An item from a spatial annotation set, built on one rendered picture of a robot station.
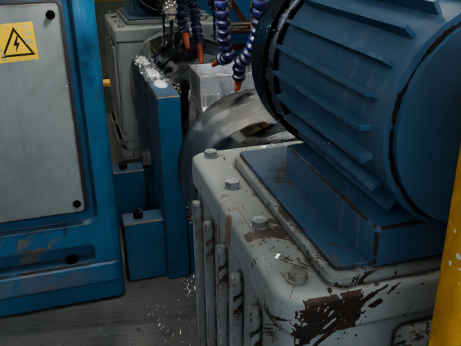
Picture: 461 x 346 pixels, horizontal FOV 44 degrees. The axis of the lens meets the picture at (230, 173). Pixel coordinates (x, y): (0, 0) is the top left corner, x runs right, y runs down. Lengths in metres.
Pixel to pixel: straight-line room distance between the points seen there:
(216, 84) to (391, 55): 0.68
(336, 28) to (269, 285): 0.20
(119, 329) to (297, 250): 0.55
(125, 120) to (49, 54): 0.71
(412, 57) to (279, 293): 0.18
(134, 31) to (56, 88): 0.64
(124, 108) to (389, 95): 1.21
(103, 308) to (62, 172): 0.25
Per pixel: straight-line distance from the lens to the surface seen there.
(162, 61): 1.27
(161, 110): 0.92
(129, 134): 1.54
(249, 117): 0.76
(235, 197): 0.53
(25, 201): 0.92
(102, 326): 0.97
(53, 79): 0.86
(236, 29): 5.53
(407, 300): 0.45
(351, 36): 0.43
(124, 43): 1.48
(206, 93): 1.04
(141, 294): 1.03
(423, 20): 0.38
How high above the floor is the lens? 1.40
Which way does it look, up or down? 24 degrees down
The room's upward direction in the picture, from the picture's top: 1 degrees counter-clockwise
